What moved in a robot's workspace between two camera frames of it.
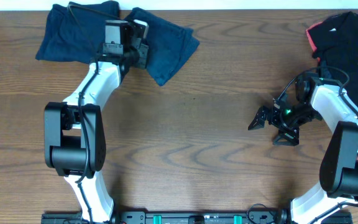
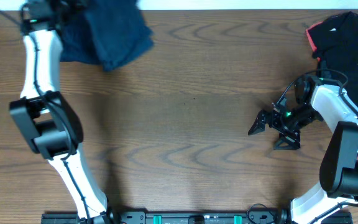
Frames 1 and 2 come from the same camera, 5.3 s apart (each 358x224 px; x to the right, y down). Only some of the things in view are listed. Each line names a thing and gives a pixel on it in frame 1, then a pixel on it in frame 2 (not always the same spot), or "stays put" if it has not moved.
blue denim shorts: (169, 47) -> (119, 30)
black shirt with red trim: (346, 47) stays put
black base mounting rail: (197, 217) stays put
